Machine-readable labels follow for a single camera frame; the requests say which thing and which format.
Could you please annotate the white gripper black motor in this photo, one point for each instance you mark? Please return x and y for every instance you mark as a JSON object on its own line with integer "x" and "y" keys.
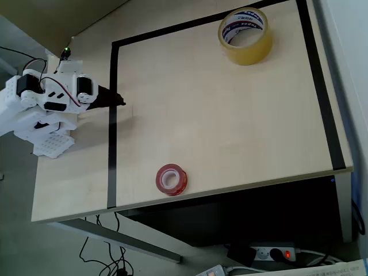
{"x": 83, "y": 85}

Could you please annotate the red tape roll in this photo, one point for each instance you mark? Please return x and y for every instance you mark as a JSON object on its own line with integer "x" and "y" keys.
{"x": 179, "y": 188}

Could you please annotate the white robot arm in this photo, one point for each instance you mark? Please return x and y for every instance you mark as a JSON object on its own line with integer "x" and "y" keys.
{"x": 13, "y": 115}

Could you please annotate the large yellow tape roll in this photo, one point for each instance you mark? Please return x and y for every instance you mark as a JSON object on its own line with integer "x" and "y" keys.
{"x": 253, "y": 54}

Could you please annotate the black controller board green light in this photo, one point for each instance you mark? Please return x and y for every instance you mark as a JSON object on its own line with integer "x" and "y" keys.
{"x": 65, "y": 54}

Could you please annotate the brown cardboard panel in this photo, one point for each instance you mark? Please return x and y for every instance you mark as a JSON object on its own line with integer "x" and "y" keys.
{"x": 57, "y": 20}

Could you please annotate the grey metal table foot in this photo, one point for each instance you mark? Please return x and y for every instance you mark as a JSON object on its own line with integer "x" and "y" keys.
{"x": 120, "y": 237}

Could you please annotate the black power adapter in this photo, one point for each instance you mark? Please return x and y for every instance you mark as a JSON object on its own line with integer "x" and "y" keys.
{"x": 241, "y": 254}

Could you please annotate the black round plug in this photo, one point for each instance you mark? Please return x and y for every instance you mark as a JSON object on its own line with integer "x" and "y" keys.
{"x": 276, "y": 253}

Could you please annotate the grey metal table leg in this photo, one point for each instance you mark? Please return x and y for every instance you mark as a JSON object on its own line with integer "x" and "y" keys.
{"x": 345, "y": 207}

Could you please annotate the printed paper sheet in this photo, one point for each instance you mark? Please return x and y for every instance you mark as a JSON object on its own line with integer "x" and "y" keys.
{"x": 316, "y": 270}

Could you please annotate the white power strip orange switch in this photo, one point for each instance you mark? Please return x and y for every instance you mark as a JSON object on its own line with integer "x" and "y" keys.
{"x": 211, "y": 271}

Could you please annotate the white power strip red switch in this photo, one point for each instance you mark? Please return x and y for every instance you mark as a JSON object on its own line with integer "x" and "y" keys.
{"x": 289, "y": 254}

